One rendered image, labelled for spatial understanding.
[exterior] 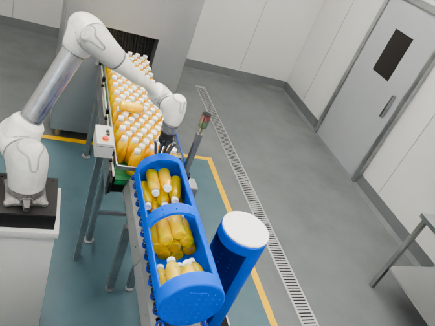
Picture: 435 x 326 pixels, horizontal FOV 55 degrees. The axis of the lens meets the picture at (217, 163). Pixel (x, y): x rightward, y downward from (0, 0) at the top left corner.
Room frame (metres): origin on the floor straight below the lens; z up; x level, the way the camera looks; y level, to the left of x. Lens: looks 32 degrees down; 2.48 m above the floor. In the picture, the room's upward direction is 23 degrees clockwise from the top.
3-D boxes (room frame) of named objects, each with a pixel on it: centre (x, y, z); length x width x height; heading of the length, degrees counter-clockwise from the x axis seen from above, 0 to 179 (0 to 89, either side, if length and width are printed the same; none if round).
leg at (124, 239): (1.92, 0.36, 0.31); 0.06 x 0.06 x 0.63; 28
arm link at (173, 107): (1.94, 0.32, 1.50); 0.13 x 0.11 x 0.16; 46
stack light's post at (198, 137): (2.52, 0.19, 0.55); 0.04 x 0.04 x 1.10; 28
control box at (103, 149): (2.05, 0.68, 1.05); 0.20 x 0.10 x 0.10; 28
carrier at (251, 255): (1.84, -0.29, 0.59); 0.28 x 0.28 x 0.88
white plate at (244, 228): (1.84, -0.29, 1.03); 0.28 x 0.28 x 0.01
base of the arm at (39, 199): (1.36, 0.74, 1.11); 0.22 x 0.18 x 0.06; 34
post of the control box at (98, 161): (2.05, 0.68, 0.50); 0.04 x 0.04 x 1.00; 28
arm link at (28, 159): (1.39, 0.77, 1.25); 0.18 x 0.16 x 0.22; 47
